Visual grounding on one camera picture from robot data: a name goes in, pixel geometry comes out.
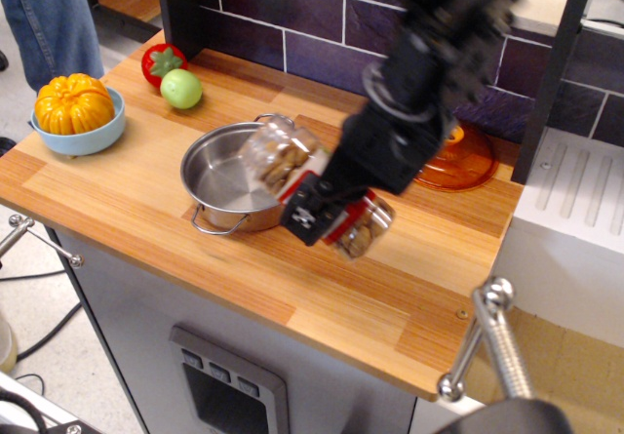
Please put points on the metal clamp right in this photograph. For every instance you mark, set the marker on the metal clamp right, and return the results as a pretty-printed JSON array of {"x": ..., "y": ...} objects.
[{"x": 520, "y": 411}]

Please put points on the light blue bowl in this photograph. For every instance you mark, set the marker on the light blue bowl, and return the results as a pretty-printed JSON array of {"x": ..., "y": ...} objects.
[{"x": 90, "y": 142}]

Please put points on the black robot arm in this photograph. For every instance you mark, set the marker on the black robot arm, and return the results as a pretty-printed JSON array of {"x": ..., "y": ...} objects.
[{"x": 440, "y": 59}]

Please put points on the stainless steel pot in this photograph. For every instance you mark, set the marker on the stainless steel pot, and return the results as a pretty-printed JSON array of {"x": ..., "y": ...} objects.
[{"x": 227, "y": 199}]

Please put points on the clear almond jar red label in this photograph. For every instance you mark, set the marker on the clear almond jar red label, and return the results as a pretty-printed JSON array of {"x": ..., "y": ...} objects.
[{"x": 279, "y": 154}]

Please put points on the grey toy dishwasher panel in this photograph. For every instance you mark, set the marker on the grey toy dishwasher panel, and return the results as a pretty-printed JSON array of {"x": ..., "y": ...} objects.
[{"x": 229, "y": 393}]

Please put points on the green toy apple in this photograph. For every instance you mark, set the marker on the green toy apple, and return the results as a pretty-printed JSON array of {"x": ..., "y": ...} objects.
[{"x": 181, "y": 88}]

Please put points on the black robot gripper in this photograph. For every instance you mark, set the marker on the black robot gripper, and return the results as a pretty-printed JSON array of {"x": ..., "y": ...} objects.
[{"x": 376, "y": 149}]

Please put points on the white toy sink drainer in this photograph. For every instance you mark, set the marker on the white toy sink drainer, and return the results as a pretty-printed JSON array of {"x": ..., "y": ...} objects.
[{"x": 575, "y": 187}]

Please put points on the orange glass pot lid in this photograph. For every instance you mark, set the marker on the orange glass pot lid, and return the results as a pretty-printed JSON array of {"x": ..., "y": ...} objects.
[{"x": 466, "y": 161}]

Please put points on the orange toy pumpkin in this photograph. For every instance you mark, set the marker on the orange toy pumpkin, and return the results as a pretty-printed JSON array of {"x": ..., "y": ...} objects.
[{"x": 73, "y": 105}]

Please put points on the person leg in jeans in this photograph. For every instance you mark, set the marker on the person leg in jeans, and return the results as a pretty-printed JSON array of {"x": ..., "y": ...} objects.
[{"x": 55, "y": 38}]

